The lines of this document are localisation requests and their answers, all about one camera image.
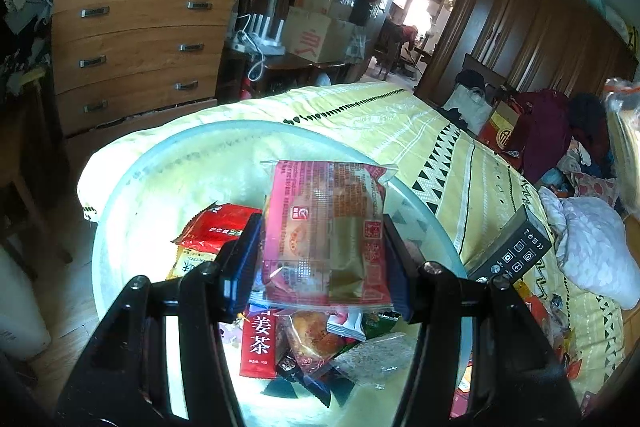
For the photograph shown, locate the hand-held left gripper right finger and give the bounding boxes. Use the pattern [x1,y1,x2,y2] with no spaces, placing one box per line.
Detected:
[382,212,583,427]

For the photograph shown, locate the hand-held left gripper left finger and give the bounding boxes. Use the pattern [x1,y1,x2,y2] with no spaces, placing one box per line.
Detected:
[55,212,263,427]

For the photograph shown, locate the pink pastry packet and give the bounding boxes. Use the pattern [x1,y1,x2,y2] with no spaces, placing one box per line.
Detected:
[260,159,398,308]

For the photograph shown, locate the translucent plastic basin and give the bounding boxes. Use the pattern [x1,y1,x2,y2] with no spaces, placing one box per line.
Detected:
[92,119,473,427]

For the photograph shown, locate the clear packet of yellow cakes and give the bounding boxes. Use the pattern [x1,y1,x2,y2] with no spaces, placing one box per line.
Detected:
[602,77,640,218]

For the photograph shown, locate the red packet with white text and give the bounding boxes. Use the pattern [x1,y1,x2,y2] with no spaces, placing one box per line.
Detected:
[172,203,263,258]

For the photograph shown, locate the white and red small packet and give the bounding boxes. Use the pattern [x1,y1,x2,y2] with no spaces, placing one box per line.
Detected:
[327,312,368,342]

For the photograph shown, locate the red ginger tea packet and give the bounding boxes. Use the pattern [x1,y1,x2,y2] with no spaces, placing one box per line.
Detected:
[239,307,281,379]

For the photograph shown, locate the clear bag of white granules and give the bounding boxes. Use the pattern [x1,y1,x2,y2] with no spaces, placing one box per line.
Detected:
[335,332,416,390]

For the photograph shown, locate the clear packet with brown pastry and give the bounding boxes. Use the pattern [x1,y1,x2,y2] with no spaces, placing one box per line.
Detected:
[280,309,351,368]

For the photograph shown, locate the black appliance box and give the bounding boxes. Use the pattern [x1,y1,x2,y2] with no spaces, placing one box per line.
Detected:
[465,204,553,283]

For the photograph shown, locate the red and gold box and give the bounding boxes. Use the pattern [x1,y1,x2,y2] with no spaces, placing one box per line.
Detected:
[477,99,526,162]

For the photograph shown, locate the white tote bag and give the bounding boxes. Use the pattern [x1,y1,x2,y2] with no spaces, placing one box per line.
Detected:
[442,82,493,132]

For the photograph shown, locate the dark wooden table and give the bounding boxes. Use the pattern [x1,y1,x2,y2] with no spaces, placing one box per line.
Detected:
[220,47,361,100]

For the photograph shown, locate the white floral pillow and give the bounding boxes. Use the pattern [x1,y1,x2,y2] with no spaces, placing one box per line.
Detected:
[537,187,640,310]

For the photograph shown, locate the maroon clothes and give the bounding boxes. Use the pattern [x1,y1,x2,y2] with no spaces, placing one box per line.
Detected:
[515,89,576,185]

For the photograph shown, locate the pile of clothes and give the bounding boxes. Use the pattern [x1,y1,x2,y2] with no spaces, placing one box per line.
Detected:
[550,92,623,208]

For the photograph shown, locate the white router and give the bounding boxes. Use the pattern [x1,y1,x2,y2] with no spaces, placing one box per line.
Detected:
[235,9,286,55]

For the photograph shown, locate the wooden chest of drawers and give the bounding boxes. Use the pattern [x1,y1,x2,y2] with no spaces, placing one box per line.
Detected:
[50,0,241,168]

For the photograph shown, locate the cardboard box with red print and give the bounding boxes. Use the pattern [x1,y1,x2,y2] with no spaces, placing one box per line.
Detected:
[282,7,356,62]

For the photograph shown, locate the brown wooden wardrobe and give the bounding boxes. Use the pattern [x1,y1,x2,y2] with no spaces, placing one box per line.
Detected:
[415,0,640,118]

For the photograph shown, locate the heap of clothes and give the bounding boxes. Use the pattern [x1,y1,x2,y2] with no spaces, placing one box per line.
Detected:
[0,0,61,92]

